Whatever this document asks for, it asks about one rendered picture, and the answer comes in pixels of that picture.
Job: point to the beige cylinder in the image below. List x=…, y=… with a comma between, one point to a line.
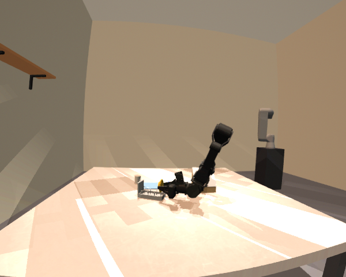
x=137, y=179

